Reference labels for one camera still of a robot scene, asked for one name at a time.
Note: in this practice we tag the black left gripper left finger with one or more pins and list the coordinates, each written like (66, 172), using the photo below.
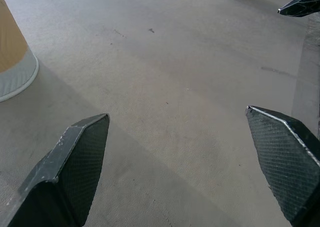
(62, 172)

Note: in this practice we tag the brown and white paper cup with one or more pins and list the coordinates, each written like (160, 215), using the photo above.
(12, 59)

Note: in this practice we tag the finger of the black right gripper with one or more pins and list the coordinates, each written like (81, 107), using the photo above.
(301, 5)

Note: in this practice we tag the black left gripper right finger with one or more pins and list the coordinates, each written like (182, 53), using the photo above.
(287, 159)

